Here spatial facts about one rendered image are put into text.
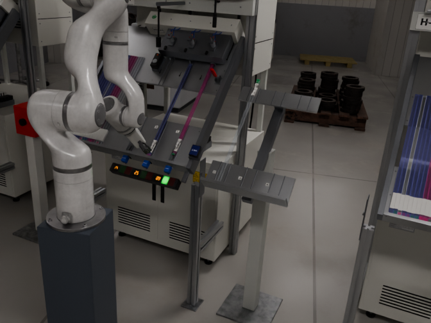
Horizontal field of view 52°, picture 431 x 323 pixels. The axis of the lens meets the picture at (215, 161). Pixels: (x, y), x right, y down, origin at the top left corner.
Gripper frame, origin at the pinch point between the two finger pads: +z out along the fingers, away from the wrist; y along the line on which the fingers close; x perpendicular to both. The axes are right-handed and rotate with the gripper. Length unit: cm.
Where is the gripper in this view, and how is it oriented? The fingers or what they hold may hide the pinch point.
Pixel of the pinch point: (143, 143)
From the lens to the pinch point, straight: 189.6
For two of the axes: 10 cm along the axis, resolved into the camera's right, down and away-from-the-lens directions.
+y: 5.2, 6.9, -4.9
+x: 8.1, -5.9, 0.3
